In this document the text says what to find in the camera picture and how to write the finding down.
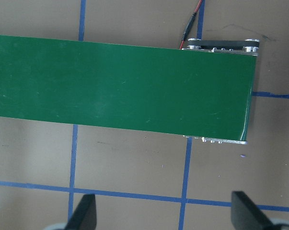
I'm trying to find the green belt conveyor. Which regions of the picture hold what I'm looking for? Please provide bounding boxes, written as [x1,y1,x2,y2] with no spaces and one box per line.
[0,34,260,146]

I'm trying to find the red black conveyor wire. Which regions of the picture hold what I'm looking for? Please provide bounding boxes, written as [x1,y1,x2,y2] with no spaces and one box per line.
[179,0,204,50]

